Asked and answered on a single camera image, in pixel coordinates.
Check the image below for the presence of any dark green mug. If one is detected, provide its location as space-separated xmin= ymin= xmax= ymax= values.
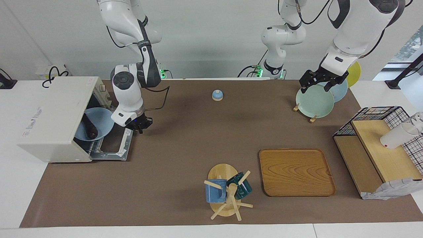
xmin=227 ymin=172 xmax=253 ymax=200

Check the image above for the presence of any brown table mat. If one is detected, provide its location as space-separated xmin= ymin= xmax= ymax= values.
xmin=19 ymin=79 xmax=423 ymax=228

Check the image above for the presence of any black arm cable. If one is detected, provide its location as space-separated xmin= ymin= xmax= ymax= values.
xmin=106 ymin=26 xmax=170 ymax=111
xmin=278 ymin=0 xmax=410 ymax=60

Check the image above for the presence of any beige toaster oven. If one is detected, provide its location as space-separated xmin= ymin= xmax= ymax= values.
xmin=17 ymin=76 xmax=137 ymax=163

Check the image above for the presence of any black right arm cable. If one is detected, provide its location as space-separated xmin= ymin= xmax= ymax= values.
xmin=106 ymin=26 xmax=170 ymax=111

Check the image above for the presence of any yellow racked plate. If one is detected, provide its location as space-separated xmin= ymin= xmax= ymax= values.
xmin=345 ymin=61 xmax=362 ymax=88

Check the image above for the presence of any wooden stepped shelf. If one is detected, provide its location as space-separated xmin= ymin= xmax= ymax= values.
xmin=333 ymin=119 xmax=423 ymax=199

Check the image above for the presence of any white cup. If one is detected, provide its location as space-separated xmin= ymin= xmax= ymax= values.
xmin=380 ymin=122 xmax=420 ymax=149

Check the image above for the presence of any white power strip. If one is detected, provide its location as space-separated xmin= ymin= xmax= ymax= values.
xmin=36 ymin=64 xmax=71 ymax=80

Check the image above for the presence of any clear glass cup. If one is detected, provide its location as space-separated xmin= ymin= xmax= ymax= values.
xmin=410 ymin=112 xmax=423 ymax=133

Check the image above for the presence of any pale green racked plate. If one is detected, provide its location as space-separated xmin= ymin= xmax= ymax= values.
xmin=295 ymin=84 xmax=335 ymax=119

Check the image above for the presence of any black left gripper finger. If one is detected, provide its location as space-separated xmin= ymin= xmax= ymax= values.
xmin=325 ymin=80 xmax=347 ymax=92
xmin=299 ymin=71 xmax=313 ymax=94

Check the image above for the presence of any black power strip cable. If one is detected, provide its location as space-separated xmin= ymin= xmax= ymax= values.
xmin=42 ymin=66 xmax=70 ymax=88

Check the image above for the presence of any light blue racked plate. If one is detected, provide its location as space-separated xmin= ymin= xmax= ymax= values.
xmin=319 ymin=79 xmax=348 ymax=103

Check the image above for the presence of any dark purple eggplant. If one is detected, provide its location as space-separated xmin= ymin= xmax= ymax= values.
xmin=83 ymin=114 xmax=98 ymax=139

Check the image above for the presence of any blue mug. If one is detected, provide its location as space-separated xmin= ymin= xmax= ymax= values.
xmin=205 ymin=179 xmax=228 ymax=204

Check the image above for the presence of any wooden plate rack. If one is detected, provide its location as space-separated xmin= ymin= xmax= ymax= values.
xmin=293 ymin=103 xmax=318 ymax=123

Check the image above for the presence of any wooden serving tray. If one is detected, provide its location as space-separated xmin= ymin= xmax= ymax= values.
xmin=259 ymin=148 xmax=336 ymax=197

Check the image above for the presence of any black table clamp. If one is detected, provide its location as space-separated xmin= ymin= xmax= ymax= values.
xmin=0 ymin=68 xmax=18 ymax=90

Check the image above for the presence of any grey white marbled cloth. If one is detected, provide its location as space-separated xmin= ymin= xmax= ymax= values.
xmin=361 ymin=178 xmax=423 ymax=200

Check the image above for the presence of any wooden mug tree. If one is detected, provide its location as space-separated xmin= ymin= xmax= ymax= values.
xmin=204 ymin=163 xmax=254 ymax=221

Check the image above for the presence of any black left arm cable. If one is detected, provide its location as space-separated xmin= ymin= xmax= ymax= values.
xmin=278 ymin=0 xmax=410 ymax=60

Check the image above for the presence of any black wire basket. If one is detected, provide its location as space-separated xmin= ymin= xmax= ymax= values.
xmin=333 ymin=106 xmax=423 ymax=176

